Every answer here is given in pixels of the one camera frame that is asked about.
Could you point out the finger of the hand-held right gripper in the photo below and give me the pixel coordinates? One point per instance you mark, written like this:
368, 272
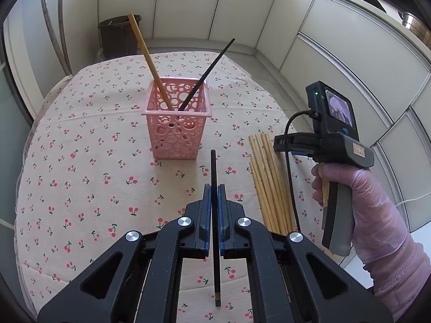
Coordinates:
293, 143

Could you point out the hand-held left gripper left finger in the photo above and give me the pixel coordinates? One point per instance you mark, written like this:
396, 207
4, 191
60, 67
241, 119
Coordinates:
208, 208

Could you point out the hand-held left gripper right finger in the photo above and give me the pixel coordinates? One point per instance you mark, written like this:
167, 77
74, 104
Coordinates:
221, 208

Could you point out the black chopstick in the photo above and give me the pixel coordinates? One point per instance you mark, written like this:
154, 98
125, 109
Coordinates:
208, 72
213, 168

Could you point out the bundle of wooden chopsticks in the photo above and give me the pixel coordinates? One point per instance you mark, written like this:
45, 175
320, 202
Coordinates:
269, 188

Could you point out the pink perforated plastic basket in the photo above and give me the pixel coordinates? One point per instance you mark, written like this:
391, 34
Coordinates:
175, 141

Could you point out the person's right forearm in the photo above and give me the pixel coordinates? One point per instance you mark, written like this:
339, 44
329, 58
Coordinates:
397, 276

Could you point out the person's right hand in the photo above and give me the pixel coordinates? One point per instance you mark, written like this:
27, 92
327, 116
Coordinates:
373, 215

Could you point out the cherry print tablecloth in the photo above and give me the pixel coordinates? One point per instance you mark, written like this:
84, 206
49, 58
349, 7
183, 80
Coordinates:
84, 141

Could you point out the stainless steel pot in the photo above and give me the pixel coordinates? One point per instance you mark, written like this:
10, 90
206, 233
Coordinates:
417, 27

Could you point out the light wooden chopstick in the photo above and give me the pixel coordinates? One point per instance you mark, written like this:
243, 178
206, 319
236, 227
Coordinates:
144, 50

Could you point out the dark brown trash bin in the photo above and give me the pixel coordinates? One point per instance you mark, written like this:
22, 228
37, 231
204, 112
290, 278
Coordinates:
118, 40

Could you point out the metal pole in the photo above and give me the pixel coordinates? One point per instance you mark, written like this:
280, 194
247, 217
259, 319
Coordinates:
50, 27

